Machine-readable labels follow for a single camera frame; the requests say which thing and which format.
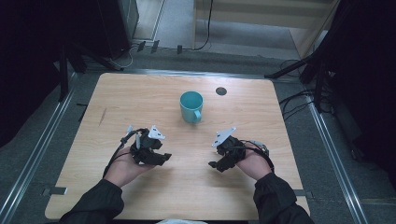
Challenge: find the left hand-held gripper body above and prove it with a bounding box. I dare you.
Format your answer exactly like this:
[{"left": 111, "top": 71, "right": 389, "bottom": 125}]
[{"left": 124, "top": 124, "right": 166, "bottom": 166}]

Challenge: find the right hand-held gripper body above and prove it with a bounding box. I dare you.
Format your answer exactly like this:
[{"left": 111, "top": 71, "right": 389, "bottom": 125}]
[{"left": 211, "top": 126, "right": 248, "bottom": 163}]

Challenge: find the teal cup with handle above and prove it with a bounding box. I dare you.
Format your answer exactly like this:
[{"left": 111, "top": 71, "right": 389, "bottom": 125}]
[{"left": 179, "top": 91, "right": 205, "bottom": 125}]

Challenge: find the person's right hand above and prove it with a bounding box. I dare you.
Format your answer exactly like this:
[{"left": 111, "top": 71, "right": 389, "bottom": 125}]
[{"left": 234, "top": 148, "right": 274, "bottom": 182}]

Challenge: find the person's left hand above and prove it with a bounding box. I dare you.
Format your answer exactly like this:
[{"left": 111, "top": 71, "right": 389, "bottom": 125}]
[{"left": 104, "top": 154, "right": 157, "bottom": 189}]

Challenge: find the white cloth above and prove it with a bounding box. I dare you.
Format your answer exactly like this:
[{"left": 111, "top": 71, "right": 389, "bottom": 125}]
[{"left": 154, "top": 217, "right": 209, "bottom": 224}]

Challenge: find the black slanted stand leg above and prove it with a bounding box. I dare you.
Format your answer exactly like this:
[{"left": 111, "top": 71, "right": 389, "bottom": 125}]
[{"left": 263, "top": 54, "right": 316, "bottom": 79}]

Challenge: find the dark computer tower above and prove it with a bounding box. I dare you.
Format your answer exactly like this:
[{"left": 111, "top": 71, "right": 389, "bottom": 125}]
[{"left": 95, "top": 0, "right": 140, "bottom": 61}]

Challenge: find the dark curtain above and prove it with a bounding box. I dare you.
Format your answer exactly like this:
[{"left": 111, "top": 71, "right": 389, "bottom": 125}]
[
  {"left": 323, "top": 0, "right": 396, "bottom": 183},
  {"left": 0, "top": 0, "right": 104, "bottom": 148}
]

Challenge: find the left hand-held gripper black cable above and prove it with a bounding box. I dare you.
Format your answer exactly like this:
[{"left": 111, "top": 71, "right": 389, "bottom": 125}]
[{"left": 102, "top": 128, "right": 149, "bottom": 179}]

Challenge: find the black floor cables bundle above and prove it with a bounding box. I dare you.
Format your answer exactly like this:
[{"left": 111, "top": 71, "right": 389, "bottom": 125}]
[{"left": 277, "top": 58, "right": 335, "bottom": 123}]

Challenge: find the small metal table bracket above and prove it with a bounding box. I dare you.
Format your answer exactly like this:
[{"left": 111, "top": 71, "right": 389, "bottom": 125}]
[
  {"left": 293, "top": 189, "right": 314, "bottom": 199},
  {"left": 41, "top": 186, "right": 68, "bottom": 197}
]

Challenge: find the white floor cable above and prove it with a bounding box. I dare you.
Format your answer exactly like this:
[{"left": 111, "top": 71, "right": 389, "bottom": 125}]
[{"left": 106, "top": 43, "right": 139, "bottom": 71}]

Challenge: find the long metal floor rail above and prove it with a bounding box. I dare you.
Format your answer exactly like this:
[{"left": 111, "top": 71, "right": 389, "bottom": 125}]
[
  {"left": 305, "top": 93, "right": 371, "bottom": 224},
  {"left": 0, "top": 88, "right": 77, "bottom": 224}
]

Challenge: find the hanging black cable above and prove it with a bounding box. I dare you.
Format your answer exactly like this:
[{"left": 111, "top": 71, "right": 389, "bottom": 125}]
[{"left": 191, "top": 0, "right": 215, "bottom": 51}]

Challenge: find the light wooden furniture frame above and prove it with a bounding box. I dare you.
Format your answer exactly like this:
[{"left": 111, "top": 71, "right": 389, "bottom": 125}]
[{"left": 191, "top": 0, "right": 342, "bottom": 61}]

